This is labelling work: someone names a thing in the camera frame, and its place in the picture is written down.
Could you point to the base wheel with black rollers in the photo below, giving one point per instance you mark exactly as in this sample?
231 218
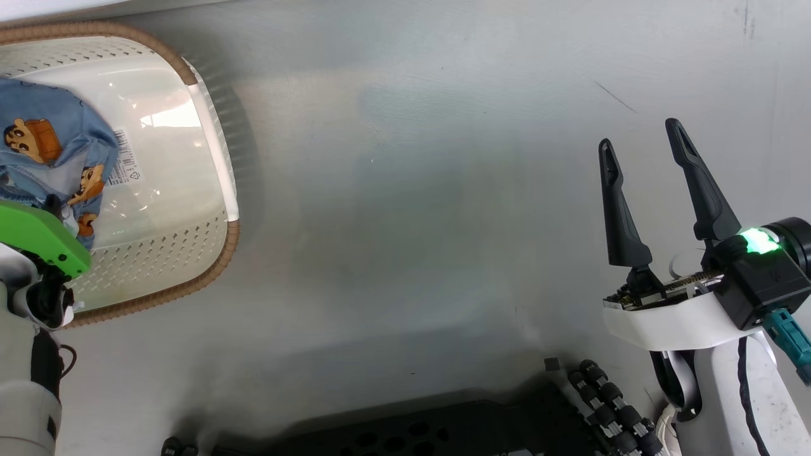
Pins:
608 399
177 448

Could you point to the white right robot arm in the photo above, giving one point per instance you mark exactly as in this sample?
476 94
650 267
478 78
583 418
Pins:
716 405

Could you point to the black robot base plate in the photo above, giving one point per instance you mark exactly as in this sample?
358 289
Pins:
443 430

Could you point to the basket product label sticker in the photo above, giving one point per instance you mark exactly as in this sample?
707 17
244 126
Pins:
125 158

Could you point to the blue cartoon-print garment with face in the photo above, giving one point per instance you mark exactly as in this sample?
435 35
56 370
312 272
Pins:
57 120

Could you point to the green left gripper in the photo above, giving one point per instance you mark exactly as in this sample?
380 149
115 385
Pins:
38 234

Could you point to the small black cube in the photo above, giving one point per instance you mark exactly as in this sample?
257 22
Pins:
552 364

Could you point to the cream perforated laundry basket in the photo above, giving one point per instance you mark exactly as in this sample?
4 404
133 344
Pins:
171 190

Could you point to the teal right camera connector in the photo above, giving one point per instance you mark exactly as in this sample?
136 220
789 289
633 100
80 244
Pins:
792 339

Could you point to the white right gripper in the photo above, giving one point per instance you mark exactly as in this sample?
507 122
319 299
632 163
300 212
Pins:
671 320

